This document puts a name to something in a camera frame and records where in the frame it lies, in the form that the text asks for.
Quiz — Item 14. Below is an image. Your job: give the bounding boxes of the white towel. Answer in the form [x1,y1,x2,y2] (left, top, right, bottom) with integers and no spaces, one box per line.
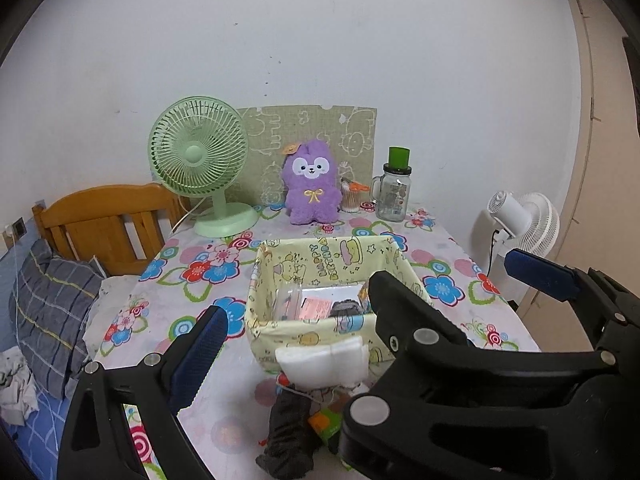
[276,336,369,390]

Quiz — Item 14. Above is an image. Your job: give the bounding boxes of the green tissue pack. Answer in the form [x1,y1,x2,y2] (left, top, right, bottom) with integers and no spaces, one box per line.
[308,408,343,445]

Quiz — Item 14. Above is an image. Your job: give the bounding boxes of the dark grey drawstring pouch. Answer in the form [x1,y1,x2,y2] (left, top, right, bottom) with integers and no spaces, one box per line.
[329,299,367,318]

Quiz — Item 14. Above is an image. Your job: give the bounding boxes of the black plastic bag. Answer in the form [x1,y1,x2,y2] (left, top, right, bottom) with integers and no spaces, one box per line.
[255,387,323,480]

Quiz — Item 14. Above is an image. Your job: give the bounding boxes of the pink cloth packet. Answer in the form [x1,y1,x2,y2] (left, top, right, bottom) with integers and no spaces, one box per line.
[298,297,333,321]

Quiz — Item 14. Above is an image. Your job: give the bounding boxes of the blue grid bedsheet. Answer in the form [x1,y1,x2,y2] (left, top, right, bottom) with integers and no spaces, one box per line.
[1,249,68,479]

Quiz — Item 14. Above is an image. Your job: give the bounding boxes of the white crumpled cloth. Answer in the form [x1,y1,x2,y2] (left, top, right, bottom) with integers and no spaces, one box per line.
[0,346,39,426]

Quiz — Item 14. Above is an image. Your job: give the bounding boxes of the white clip fan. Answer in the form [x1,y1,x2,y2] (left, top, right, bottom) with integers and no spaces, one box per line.
[487,191,560,258]

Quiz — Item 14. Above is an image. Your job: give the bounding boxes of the grey plaid pillow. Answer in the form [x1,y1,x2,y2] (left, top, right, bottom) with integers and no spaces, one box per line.
[9,238,102,400]

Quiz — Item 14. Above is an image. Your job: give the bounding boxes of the yellow cartoon fabric basket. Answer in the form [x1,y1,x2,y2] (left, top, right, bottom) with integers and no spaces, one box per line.
[245,235,433,373]

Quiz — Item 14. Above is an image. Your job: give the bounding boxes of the floral tablecloth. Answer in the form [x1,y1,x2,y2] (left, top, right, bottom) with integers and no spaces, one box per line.
[91,204,536,479]

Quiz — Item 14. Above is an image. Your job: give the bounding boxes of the glass mug jar green lid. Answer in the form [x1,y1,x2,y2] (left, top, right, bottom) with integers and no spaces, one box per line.
[372,146,412,222]

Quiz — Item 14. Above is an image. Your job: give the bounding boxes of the toothpick jar orange lid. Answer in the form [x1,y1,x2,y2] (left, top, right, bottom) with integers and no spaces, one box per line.
[340,178,370,214]

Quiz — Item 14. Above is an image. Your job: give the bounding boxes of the purple plush toy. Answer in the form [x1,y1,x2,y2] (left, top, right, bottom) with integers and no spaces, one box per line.
[281,139,342,226]

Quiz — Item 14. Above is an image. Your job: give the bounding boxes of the green desk fan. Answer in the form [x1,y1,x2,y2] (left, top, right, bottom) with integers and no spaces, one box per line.
[148,96,258,238]

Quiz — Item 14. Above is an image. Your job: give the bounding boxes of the wall socket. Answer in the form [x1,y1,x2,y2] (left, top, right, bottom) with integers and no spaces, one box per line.
[12,218,26,240]

